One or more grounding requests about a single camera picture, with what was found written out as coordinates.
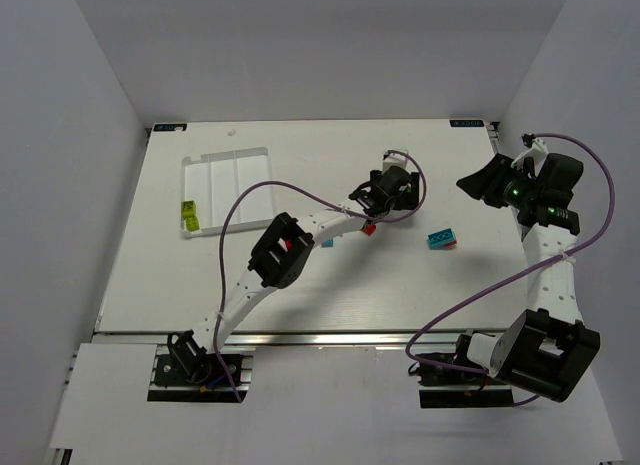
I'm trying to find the large teal lego brick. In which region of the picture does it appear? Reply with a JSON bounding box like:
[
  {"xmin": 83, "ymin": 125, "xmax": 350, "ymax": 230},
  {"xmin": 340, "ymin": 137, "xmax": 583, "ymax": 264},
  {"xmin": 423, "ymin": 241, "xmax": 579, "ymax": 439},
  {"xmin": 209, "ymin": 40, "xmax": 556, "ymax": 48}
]
[{"xmin": 427, "ymin": 228, "xmax": 457, "ymax": 250}]

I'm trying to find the red sloped lego brick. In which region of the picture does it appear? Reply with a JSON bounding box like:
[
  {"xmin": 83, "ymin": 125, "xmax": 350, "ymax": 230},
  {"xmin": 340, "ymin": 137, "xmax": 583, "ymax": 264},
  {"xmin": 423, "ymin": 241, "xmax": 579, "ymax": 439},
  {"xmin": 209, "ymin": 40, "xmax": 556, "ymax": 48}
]
[{"xmin": 362, "ymin": 224, "xmax": 376, "ymax": 236}]

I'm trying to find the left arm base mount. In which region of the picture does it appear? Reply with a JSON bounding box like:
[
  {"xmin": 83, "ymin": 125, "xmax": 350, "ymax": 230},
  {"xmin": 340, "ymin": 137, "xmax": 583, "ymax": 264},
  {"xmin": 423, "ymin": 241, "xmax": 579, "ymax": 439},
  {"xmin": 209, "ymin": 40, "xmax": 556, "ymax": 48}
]
[{"xmin": 147, "ymin": 331, "xmax": 253, "ymax": 404}]

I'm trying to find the blue corner label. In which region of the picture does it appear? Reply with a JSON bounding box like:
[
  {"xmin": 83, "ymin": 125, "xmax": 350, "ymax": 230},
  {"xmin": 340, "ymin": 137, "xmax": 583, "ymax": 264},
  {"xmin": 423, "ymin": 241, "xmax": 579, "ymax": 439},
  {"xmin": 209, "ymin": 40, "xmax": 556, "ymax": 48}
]
[
  {"xmin": 449, "ymin": 119, "xmax": 485, "ymax": 128},
  {"xmin": 152, "ymin": 123, "xmax": 187, "ymax": 133}
]

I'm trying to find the right blue corner label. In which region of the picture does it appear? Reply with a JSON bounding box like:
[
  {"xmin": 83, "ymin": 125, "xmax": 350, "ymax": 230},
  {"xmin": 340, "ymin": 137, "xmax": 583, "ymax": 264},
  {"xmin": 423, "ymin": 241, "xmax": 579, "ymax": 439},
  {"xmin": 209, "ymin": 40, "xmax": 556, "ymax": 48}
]
[{"xmin": 449, "ymin": 119, "xmax": 485, "ymax": 128}]

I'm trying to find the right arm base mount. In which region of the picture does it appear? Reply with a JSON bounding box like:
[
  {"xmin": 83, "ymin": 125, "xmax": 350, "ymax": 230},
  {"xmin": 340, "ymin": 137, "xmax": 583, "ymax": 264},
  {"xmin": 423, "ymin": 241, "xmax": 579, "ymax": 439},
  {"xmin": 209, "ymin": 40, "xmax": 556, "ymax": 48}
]
[{"xmin": 408, "ymin": 335, "xmax": 515, "ymax": 409}]

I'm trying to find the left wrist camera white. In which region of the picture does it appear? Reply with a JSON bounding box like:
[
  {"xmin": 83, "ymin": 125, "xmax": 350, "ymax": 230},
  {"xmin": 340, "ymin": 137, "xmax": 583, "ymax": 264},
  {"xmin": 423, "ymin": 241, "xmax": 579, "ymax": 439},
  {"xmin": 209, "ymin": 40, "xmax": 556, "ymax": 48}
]
[{"xmin": 382, "ymin": 149, "xmax": 408, "ymax": 173}]

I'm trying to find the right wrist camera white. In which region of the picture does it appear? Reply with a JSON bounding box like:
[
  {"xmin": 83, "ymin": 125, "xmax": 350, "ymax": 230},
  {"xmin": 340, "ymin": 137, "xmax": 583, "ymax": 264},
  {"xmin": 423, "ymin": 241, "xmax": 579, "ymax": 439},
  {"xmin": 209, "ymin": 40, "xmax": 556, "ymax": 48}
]
[{"xmin": 511, "ymin": 134, "xmax": 548, "ymax": 177}]

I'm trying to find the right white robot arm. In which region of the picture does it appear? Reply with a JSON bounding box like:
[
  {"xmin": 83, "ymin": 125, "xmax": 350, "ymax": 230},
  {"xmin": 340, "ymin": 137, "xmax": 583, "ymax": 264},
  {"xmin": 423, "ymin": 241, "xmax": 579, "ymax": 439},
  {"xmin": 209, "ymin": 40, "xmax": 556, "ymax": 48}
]
[{"xmin": 457, "ymin": 153, "xmax": 600, "ymax": 402}]

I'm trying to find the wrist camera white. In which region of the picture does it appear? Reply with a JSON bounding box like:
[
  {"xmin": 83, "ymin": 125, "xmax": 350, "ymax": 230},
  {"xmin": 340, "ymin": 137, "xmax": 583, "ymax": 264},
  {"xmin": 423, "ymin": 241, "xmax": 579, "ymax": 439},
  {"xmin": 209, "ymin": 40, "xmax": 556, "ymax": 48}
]
[
  {"xmin": 511, "ymin": 134, "xmax": 548, "ymax": 177},
  {"xmin": 382, "ymin": 149, "xmax": 408, "ymax": 173}
]

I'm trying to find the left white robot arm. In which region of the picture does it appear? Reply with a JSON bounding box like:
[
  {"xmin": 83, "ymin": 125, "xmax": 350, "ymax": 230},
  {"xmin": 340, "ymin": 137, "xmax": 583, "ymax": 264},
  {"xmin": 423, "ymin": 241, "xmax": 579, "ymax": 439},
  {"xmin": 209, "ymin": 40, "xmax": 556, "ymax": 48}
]
[{"xmin": 167, "ymin": 165, "xmax": 426, "ymax": 384}]

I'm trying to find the white divided sorting tray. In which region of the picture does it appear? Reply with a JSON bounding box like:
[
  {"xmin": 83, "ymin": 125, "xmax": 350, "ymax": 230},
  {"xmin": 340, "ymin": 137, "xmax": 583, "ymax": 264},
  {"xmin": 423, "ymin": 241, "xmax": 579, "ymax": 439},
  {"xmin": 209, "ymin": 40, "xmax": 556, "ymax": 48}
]
[{"xmin": 181, "ymin": 147, "xmax": 277, "ymax": 238}]

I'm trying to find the left blue corner label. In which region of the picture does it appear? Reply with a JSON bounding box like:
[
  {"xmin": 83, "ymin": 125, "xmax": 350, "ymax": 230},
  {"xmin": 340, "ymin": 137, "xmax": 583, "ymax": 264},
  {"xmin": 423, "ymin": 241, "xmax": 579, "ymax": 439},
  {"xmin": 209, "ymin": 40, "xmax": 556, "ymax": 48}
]
[{"xmin": 152, "ymin": 123, "xmax": 187, "ymax": 133}]

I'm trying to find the lime lego brick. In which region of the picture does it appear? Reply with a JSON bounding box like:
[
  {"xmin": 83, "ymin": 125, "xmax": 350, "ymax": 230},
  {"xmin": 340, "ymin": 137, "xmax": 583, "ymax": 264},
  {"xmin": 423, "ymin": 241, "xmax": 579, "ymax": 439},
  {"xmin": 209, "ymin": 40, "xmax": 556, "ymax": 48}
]
[
  {"xmin": 181, "ymin": 200, "xmax": 197, "ymax": 220},
  {"xmin": 184, "ymin": 216, "xmax": 200, "ymax": 232}
]

